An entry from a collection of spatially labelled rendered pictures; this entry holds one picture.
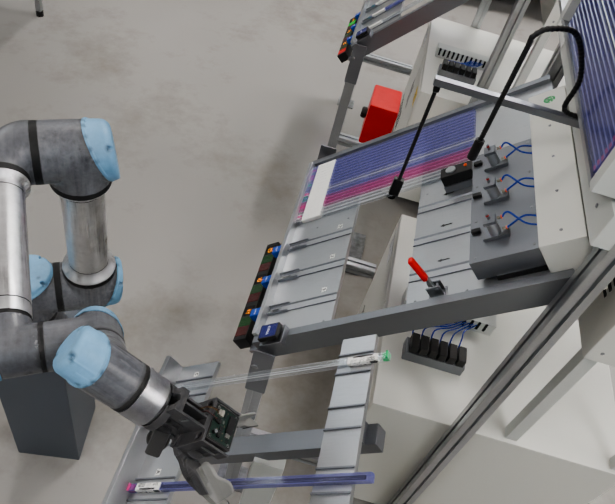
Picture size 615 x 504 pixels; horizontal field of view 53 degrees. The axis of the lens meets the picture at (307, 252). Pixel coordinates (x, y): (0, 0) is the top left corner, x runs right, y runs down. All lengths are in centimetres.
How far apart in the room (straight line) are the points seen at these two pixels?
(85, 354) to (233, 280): 166
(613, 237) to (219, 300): 166
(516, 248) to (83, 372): 77
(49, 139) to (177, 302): 133
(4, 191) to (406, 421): 104
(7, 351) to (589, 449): 136
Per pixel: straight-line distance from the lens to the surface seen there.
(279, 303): 149
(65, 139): 117
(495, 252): 120
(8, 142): 118
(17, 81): 343
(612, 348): 134
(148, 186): 282
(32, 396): 179
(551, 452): 170
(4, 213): 110
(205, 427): 92
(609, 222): 104
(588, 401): 184
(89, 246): 137
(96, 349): 87
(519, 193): 130
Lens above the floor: 193
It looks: 47 degrees down
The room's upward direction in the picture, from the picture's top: 17 degrees clockwise
